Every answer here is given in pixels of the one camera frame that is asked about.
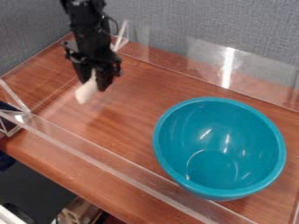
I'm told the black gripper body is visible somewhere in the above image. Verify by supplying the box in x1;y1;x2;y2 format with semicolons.
61;20;121;77

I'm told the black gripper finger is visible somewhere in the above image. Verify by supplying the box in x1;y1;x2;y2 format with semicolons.
73;63;92;83
96;67;116;92

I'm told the plush mushroom with brown cap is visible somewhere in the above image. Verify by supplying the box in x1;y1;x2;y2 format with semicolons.
74;69;97;104

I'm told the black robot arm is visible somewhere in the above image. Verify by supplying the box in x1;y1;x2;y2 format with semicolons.
60;0;121;92

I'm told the blue plastic bowl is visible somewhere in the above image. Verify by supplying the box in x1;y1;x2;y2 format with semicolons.
152;97;285;201

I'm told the clear acrylic barrier left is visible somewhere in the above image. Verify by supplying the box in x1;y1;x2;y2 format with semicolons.
0;31;80;86

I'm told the clear acrylic barrier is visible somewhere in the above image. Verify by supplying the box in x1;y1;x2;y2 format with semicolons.
0;31;80;86
1;114;256;224
118;37;299;113

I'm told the clear acrylic barrier back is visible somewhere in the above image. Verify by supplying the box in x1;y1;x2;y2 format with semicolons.
118;37;299;113

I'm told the clear acrylic barrier front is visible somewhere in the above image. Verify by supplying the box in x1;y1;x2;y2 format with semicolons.
1;114;256;224

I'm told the light wooden object below table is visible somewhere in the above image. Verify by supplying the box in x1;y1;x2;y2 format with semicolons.
50;198;102;224

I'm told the clear acrylic corner bracket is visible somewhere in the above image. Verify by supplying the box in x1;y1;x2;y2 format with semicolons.
110;20;128;52

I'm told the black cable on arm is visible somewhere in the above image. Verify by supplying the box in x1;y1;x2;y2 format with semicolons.
101;14;120;38

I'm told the clear acrylic bracket left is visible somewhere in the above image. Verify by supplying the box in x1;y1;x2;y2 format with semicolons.
0;79;30;137

